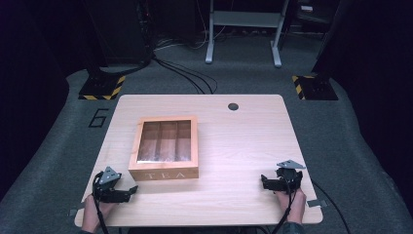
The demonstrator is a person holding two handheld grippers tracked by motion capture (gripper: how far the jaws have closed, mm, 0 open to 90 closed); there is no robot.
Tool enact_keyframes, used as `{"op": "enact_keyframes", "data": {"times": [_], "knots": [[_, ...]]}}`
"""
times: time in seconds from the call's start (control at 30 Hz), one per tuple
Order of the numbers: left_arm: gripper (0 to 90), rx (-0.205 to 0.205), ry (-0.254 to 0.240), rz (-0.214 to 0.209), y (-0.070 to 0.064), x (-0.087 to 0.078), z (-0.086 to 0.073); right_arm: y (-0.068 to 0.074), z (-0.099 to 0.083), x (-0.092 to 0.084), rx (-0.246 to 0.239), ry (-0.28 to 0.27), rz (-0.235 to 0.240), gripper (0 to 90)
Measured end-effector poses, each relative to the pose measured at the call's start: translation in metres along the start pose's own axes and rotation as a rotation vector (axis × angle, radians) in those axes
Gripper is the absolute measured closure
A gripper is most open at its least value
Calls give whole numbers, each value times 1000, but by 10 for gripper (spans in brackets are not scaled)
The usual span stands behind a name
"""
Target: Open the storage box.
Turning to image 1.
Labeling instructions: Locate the black floor cable bundle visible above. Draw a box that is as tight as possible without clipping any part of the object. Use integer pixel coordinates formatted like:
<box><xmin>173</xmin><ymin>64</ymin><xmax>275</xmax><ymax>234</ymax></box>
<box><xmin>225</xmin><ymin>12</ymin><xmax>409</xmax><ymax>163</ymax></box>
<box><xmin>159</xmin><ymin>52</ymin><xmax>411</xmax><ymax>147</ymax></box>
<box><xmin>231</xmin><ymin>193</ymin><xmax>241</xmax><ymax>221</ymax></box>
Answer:
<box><xmin>151</xmin><ymin>56</ymin><xmax>219</xmax><ymax>96</ymax></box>

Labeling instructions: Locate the white metal desk frame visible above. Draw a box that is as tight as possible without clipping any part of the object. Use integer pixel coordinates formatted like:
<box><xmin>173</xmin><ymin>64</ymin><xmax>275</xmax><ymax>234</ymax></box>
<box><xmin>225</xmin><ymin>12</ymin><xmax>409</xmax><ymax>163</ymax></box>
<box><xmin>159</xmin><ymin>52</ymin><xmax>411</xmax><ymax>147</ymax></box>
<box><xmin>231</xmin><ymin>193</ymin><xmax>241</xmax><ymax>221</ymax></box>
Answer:
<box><xmin>205</xmin><ymin>0</ymin><xmax>290</xmax><ymax>68</ymax></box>

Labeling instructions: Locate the black cable beside table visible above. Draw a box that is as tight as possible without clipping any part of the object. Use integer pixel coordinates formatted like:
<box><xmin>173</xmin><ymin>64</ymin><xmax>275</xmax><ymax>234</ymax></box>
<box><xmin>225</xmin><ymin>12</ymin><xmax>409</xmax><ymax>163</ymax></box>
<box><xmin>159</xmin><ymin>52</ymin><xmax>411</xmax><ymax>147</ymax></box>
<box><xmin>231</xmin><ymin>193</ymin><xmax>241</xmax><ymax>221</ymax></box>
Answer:
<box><xmin>311</xmin><ymin>179</ymin><xmax>353</xmax><ymax>234</ymax></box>

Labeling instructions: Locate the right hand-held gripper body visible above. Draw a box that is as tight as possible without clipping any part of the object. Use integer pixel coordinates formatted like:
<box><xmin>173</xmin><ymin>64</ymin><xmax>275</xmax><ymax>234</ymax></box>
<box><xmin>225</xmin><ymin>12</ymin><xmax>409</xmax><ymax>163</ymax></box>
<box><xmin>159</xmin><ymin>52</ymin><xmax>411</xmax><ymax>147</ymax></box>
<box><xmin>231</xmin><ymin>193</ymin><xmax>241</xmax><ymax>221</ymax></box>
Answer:
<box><xmin>272</xmin><ymin>159</ymin><xmax>307</xmax><ymax>195</ymax></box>

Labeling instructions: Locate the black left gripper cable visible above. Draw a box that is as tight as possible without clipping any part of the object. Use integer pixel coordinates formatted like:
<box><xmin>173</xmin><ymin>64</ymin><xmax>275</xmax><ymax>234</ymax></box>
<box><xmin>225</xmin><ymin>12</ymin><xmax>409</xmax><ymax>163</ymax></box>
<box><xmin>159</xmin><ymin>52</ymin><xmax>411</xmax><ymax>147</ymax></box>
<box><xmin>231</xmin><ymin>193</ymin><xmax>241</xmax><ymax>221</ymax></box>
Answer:
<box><xmin>92</xmin><ymin>172</ymin><xmax>111</xmax><ymax>234</ymax></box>

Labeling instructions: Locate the person's right hand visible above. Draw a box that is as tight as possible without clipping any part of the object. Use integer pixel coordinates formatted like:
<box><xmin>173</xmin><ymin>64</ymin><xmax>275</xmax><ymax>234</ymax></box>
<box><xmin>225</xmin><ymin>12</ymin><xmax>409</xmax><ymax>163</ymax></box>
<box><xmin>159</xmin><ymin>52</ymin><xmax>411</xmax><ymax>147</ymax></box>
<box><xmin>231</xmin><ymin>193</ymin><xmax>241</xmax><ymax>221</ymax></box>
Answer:
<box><xmin>275</xmin><ymin>187</ymin><xmax>308</xmax><ymax>226</ymax></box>

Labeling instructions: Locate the black stand post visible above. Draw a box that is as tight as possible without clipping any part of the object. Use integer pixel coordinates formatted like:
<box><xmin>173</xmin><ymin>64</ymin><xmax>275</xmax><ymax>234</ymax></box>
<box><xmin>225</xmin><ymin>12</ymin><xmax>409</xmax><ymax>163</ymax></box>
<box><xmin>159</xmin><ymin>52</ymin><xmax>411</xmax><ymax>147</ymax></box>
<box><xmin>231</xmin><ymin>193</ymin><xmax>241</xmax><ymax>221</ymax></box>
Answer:
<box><xmin>311</xmin><ymin>0</ymin><xmax>350</xmax><ymax>82</ymax></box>
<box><xmin>81</xmin><ymin>0</ymin><xmax>113</xmax><ymax>86</ymax></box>

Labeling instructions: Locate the black yellow striped base plate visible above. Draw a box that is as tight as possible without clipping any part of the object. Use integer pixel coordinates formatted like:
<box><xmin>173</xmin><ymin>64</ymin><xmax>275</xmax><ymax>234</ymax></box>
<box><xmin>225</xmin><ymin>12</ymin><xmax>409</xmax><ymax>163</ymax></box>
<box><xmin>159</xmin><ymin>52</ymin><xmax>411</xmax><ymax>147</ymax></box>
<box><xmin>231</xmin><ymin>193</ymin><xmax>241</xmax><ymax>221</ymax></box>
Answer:
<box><xmin>290</xmin><ymin>74</ymin><xmax>339</xmax><ymax>101</ymax></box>
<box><xmin>78</xmin><ymin>74</ymin><xmax>127</xmax><ymax>101</ymax></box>

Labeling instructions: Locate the person's left hand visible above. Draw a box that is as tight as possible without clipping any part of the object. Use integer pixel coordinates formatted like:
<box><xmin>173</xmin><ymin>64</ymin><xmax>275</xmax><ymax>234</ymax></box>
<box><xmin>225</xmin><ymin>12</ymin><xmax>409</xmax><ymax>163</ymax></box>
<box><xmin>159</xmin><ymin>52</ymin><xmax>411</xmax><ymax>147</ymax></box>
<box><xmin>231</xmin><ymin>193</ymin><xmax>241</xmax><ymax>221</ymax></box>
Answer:
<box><xmin>81</xmin><ymin>194</ymin><xmax>115</xmax><ymax>234</ymax></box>

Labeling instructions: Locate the wooden tea box glass lid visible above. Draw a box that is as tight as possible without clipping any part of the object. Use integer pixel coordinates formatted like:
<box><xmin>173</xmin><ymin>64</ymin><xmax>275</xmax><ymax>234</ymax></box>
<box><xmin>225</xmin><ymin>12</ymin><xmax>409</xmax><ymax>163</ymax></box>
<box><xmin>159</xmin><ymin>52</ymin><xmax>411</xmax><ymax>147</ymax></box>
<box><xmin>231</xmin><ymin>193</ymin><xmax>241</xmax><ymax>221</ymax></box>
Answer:
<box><xmin>128</xmin><ymin>115</ymin><xmax>200</xmax><ymax>181</ymax></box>

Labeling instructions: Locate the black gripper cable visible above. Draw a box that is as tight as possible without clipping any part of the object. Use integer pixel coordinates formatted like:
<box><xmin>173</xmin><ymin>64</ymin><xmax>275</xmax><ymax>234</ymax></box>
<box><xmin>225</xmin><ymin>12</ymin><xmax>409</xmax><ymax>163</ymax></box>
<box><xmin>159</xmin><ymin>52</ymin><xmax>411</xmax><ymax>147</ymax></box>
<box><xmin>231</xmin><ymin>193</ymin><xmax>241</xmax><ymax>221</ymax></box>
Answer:
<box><xmin>272</xmin><ymin>175</ymin><xmax>299</xmax><ymax>234</ymax></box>
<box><xmin>92</xmin><ymin>172</ymin><xmax>111</xmax><ymax>234</ymax></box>

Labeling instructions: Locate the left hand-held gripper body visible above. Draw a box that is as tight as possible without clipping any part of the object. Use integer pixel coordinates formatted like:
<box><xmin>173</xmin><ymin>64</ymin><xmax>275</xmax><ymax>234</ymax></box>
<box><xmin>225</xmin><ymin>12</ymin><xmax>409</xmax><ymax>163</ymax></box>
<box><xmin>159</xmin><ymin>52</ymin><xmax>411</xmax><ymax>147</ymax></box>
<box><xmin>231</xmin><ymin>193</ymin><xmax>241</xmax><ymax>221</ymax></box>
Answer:
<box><xmin>92</xmin><ymin>166</ymin><xmax>131</xmax><ymax>205</ymax></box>

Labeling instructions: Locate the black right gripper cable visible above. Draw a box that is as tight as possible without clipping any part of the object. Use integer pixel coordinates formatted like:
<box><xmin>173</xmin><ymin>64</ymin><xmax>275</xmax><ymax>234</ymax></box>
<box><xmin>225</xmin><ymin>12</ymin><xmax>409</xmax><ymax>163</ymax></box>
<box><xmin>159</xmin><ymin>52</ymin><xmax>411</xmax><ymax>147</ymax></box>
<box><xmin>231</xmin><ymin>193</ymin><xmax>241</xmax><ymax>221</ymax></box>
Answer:
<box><xmin>272</xmin><ymin>175</ymin><xmax>299</xmax><ymax>234</ymax></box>

